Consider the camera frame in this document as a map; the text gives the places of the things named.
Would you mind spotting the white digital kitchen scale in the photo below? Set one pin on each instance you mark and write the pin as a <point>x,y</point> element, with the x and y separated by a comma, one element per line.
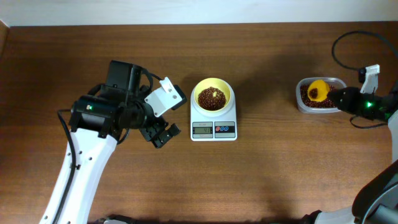
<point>218,126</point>

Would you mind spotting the red beans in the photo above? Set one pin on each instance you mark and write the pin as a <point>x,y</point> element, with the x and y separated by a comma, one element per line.
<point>211,99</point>

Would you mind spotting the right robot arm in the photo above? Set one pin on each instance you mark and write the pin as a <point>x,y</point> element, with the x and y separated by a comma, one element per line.
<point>377,201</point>

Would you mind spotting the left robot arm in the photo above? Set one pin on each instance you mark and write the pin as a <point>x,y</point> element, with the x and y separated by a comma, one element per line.
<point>101,120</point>

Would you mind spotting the yellow measuring scoop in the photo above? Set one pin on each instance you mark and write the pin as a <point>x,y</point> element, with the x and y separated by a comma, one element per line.
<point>318,91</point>

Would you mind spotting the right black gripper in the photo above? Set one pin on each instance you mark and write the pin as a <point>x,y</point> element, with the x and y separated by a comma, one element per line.
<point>347,99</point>

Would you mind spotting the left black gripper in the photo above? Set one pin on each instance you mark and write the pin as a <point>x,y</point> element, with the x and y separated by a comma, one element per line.
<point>158,134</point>

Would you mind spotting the clear plastic container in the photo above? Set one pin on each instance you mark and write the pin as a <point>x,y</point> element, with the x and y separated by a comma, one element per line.
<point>336,82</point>

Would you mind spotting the yellow plastic bowl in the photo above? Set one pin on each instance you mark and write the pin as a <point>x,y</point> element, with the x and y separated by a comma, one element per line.
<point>216,83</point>

